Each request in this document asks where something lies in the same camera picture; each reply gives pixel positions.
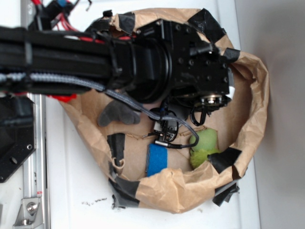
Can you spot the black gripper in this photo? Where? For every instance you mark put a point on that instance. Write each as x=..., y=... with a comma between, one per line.
x=173, y=62

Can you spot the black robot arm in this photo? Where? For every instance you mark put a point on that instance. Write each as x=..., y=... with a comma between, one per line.
x=69, y=62

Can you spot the green plush toy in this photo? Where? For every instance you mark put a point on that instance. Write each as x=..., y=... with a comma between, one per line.
x=207, y=145

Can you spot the brown paper bag bin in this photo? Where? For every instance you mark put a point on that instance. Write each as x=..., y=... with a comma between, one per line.
x=120, y=150

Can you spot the grey plush bunny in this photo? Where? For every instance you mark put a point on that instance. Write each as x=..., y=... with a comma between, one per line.
x=117, y=111

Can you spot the blue sponge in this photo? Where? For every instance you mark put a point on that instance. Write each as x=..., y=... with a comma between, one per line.
x=156, y=159

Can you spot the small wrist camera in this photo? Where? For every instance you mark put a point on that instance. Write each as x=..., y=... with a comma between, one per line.
x=166, y=131

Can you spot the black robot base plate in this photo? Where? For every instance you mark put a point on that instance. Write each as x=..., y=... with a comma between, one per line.
x=16, y=134

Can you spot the aluminium rail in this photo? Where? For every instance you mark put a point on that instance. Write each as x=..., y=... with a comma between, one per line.
x=34, y=168

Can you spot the metal corner bracket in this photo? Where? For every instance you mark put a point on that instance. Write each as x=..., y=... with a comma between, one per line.
x=30, y=214

